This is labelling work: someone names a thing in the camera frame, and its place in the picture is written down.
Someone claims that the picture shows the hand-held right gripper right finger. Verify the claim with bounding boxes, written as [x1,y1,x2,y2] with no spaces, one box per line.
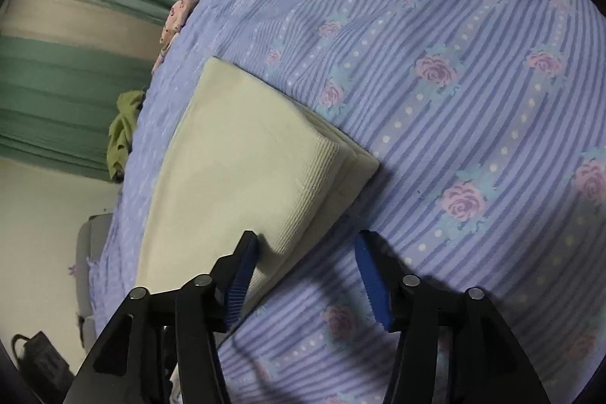
[355,230,552,404]

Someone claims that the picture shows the pink patterned garment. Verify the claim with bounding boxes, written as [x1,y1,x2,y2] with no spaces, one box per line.
[152,0,200,76]

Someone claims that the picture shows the olive green garment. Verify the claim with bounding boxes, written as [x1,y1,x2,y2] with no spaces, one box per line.
[107,90,146,183]

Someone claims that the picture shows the cream pants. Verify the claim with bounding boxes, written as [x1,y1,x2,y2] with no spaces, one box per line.
[135,56,381,316]

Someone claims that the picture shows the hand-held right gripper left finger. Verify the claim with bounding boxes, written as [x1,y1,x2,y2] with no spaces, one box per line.
[64,230,260,404]

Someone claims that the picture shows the black power adapter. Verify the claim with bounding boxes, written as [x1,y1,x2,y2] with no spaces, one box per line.
[10,329,66,380]

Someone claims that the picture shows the beige sheer curtain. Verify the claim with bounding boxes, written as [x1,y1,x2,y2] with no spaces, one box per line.
[0,0,177,63]

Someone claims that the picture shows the purple floral striped duvet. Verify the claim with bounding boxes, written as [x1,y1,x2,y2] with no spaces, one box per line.
[87,0,606,404]

